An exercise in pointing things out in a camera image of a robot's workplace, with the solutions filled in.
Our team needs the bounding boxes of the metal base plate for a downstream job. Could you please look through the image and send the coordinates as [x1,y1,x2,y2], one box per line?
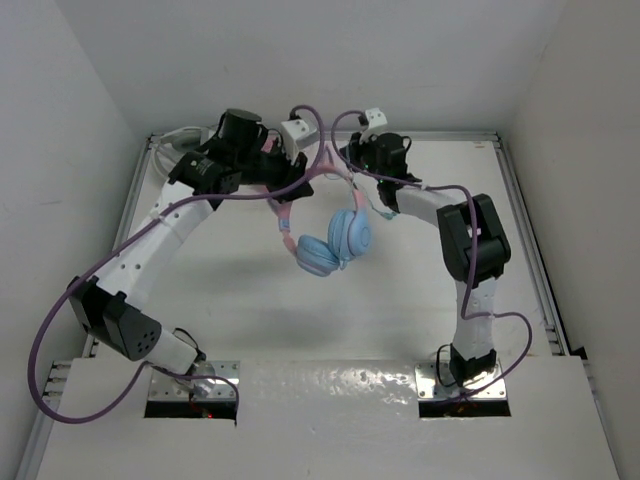
[148,360,240,402]
[415,358,508,403]

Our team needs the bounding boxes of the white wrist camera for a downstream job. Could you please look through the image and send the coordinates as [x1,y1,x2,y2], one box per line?
[358,108,388,144]
[280,119,319,159]

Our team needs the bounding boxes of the purple cable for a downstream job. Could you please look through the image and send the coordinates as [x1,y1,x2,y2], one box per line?
[26,104,333,424]
[330,109,533,401]

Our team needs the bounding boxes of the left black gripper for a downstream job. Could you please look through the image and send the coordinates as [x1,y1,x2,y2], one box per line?
[235,137,313,204]

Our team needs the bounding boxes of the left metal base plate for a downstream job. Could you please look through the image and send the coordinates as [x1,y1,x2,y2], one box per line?
[148,360,240,402]

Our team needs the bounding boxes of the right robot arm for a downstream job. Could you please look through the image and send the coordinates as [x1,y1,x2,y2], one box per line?
[339,133,511,387]

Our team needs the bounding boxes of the white grey headphones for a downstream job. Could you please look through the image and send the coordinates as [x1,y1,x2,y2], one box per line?
[151,125,217,180]

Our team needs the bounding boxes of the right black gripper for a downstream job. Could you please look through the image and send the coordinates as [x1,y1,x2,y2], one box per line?
[341,129,386,183]

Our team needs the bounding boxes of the aluminium table frame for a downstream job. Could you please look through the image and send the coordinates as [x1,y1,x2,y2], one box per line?
[19,139,616,479]

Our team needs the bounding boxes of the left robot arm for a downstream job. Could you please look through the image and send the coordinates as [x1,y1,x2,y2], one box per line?
[70,109,320,375]

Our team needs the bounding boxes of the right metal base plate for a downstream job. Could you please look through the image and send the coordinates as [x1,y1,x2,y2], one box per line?
[415,358,508,403]

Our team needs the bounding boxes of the blue pink cat-ear headphones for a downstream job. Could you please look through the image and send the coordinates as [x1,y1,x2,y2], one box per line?
[267,152,372,277]

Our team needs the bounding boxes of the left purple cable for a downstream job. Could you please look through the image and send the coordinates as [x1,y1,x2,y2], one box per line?
[26,104,333,424]

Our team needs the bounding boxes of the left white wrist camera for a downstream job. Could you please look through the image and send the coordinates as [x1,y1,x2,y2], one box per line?
[280,119,319,159]

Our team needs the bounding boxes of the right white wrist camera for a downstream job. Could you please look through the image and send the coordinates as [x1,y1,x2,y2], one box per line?
[358,108,388,144]

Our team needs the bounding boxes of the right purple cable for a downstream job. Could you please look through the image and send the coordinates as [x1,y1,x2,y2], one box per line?
[330,109,533,401]

